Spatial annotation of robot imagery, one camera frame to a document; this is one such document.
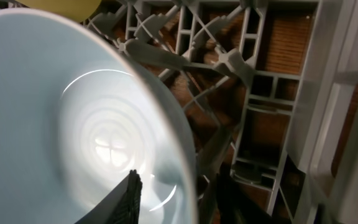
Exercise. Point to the light blue bowl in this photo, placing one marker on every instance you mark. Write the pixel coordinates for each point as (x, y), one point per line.
(76, 117)

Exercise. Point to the grey dishwasher rack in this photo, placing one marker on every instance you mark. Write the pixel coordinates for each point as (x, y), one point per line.
(270, 89)

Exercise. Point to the yellow cup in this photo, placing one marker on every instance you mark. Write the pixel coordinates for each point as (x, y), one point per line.
(76, 10)

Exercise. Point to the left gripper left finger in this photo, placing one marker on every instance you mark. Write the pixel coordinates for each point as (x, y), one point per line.
(120, 206)

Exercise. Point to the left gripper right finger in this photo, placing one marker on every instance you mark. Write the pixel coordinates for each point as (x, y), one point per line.
(235, 207)

